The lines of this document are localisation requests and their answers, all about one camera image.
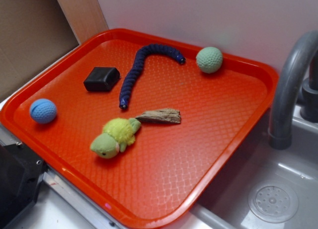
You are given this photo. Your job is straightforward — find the brown wood piece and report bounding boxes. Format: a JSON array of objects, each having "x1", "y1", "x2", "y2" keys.
[{"x1": 135, "y1": 108, "x2": 181, "y2": 124}]

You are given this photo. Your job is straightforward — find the grey curved faucet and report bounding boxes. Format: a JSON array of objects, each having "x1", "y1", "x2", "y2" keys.
[{"x1": 268, "y1": 30, "x2": 318, "y2": 150}]

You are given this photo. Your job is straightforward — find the black rectangular block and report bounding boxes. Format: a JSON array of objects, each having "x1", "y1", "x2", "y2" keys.
[{"x1": 83, "y1": 67, "x2": 120, "y2": 92}]

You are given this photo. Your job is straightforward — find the grey toy sink basin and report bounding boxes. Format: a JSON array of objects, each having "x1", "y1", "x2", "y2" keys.
[{"x1": 191, "y1": 99, "x2": 318, "y2": 229}]

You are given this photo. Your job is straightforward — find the blue textured ball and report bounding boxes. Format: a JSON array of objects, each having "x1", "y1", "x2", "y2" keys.
[{"x1": 29, "y1": 98, "x2": 57, "y2": 124}]

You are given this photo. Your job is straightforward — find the round sink drain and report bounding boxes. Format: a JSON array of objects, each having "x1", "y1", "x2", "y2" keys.
[{"x1": 247, "y1": 180, "x2": 299, "y2": 224}]

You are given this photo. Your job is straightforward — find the black robot base box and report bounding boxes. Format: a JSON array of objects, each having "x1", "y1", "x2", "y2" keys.
[{"x1": 0, "y1": 143, "x2": 46, "y2": 229}]

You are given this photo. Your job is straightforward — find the green plush bird toy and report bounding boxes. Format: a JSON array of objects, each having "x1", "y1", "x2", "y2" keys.
[{"x1": 90, "y1": 118, "x2": 141, "y2": 159}]

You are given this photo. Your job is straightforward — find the brown cardboard panel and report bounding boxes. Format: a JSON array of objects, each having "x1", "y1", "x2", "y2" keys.
[{"x1": 0, "y1": 0, "x2": 78, "y2": 100}]

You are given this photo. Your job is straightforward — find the orange plastic tray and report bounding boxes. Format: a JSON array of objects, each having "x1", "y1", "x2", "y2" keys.
[{"x1": 0, "y1": 29, "x2": 278, "y2": 229}]

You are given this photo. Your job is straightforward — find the dark grey faucet handle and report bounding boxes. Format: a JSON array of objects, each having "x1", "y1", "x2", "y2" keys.
[{"x1": 300, "y1": 53, "x2": 318, "y2": 123}]

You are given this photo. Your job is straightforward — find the green textured ball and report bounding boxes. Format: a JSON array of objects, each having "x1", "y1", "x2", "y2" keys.
[{"x1": 196, "y1": 47, "x2": 223, "y2": 74}]

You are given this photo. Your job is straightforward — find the dark blue braided rope toy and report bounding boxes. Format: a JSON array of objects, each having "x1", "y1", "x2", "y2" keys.
[{"x1": 119, "y1": 44, "x2": 186, "y2": 110}]

